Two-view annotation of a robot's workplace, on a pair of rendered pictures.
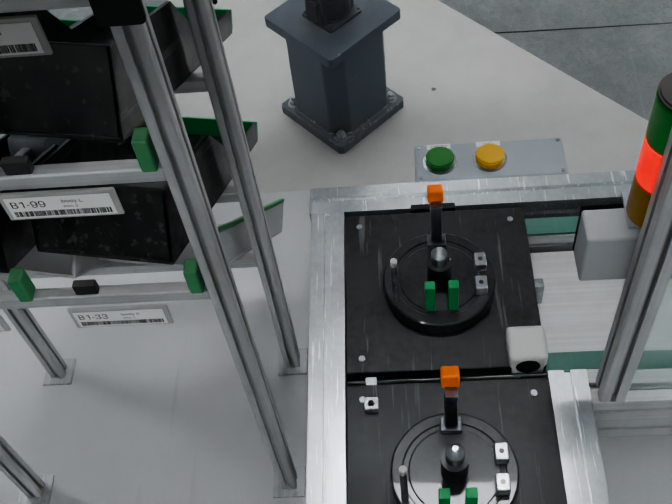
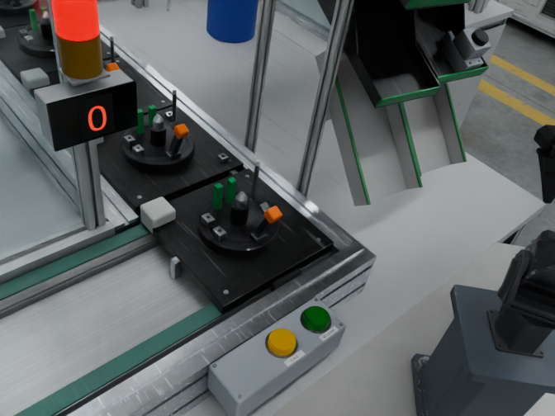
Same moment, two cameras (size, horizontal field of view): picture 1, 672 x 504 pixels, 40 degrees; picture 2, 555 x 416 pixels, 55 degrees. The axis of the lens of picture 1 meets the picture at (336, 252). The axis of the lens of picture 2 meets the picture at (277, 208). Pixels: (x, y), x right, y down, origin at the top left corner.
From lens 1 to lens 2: 127 cm
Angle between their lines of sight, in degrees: 73
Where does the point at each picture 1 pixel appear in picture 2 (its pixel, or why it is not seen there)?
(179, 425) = (318, 171)
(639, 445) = not seen: hidden behind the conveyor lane
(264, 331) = not seen: hidden behind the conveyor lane
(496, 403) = (158, 185)
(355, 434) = (220, 148)
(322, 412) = (245, 154)
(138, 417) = (339, 166)
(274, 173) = (434, 316)
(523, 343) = (159, 205)
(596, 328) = (123, 282)
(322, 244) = (330, 226)
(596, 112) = not seen: outside the picture
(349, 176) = (387, 343)
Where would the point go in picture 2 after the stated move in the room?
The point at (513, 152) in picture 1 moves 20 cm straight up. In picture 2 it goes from (268, 361) to (289, 268)
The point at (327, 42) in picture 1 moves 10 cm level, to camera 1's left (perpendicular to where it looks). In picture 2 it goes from (477, 300) to (505, 265)
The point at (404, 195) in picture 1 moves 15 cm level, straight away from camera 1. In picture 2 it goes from (315, 284) to (383, 350)
